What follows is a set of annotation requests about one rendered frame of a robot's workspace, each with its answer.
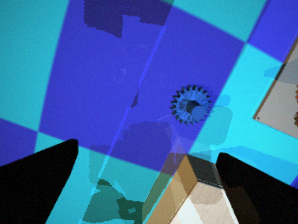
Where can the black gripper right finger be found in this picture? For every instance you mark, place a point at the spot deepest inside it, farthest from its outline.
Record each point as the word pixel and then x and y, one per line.
pixel 256 197

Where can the grey flat board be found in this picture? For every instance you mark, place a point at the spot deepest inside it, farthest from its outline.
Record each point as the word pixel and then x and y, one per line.
pixel 279 107

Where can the blue gear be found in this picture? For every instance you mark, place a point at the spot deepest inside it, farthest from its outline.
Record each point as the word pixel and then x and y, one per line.
pixel 191 105

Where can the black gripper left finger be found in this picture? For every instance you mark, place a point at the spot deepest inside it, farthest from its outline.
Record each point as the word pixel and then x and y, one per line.
pixel 30 187

